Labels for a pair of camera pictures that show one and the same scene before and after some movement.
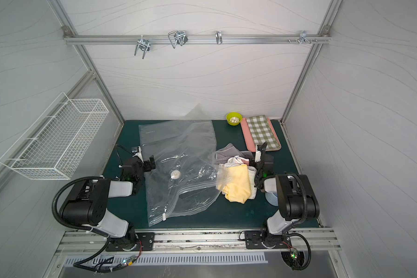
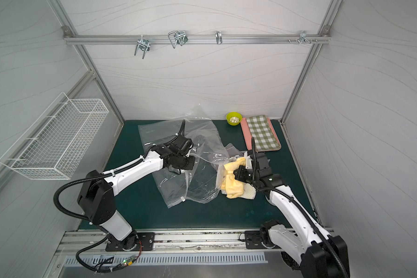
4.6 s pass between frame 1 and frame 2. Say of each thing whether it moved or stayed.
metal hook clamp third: stayed
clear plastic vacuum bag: moved
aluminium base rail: stayed
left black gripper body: moved
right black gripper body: moved
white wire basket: stayed
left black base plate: stayed
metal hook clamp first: stayed
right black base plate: stayed
